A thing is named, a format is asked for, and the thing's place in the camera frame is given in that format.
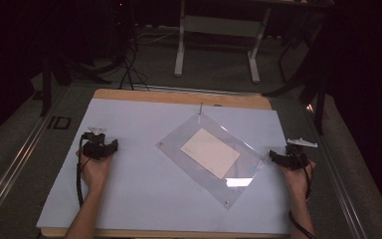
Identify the white card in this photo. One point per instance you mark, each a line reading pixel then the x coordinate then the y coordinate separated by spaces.
pixel 210 152

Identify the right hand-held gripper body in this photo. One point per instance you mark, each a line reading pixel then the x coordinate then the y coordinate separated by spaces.
pixel 295 156

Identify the person's right hand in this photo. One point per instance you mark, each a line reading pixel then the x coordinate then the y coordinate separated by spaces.
pixel 295 181

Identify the white metal desk frame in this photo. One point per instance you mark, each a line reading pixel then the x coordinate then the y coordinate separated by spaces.
pixel 219 26

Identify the person's left hand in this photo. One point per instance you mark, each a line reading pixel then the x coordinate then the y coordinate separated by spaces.
pixel 96 171

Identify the clear acrylic frame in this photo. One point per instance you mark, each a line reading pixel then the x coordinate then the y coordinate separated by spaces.
pixel 185 166

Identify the metal floor rail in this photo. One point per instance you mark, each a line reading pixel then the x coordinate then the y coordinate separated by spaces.
pixel 13 169
pixel 341 186

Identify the light blue table mat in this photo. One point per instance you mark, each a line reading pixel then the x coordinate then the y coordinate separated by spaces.
pixel 129 186

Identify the metal pin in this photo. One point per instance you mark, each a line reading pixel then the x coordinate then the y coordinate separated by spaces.
pixel 200 108

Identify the black metal stand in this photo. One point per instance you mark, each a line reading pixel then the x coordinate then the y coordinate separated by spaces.
pixel 66 66
pixel 311 76

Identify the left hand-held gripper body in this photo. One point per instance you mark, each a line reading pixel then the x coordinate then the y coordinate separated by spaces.
pixel 94 147

